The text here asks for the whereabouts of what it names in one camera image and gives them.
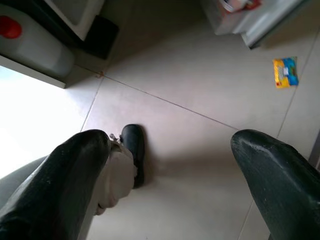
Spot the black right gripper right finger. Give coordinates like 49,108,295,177
230,128,320,240

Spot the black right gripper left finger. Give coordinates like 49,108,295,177
0,129,112,240

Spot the fridge door with shelves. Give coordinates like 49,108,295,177
199,0,312,50

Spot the robot leg with beige cover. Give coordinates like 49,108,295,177
96,134,140,216

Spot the black robot foot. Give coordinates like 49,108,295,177
119,124,146,190

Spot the yellow blue food packet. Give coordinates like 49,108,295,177
272,56,300,89

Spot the white jug with red cap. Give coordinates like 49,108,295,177
0,4,76,78

